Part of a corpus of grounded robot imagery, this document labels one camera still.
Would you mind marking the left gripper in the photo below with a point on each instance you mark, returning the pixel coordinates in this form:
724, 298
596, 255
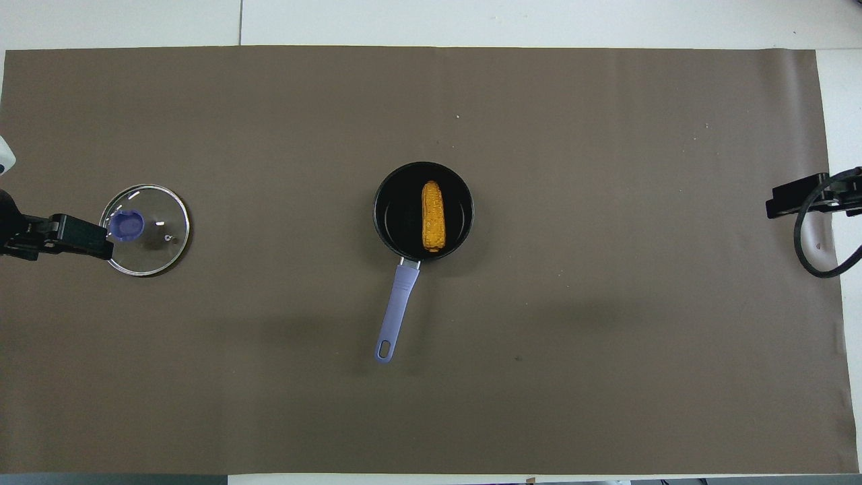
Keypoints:
37, 236

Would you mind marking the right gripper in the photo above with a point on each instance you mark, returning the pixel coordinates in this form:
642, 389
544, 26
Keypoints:
845, 192

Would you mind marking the glass lid purple knob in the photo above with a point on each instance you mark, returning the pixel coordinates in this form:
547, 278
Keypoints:
161, 215

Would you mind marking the yellow corn cob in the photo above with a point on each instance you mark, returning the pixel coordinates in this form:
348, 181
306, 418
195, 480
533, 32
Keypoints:
434, 215

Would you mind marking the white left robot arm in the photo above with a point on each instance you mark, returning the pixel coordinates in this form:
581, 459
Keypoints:
8, 222

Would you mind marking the brown table mat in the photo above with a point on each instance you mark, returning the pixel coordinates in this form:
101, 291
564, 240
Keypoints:
269, 135

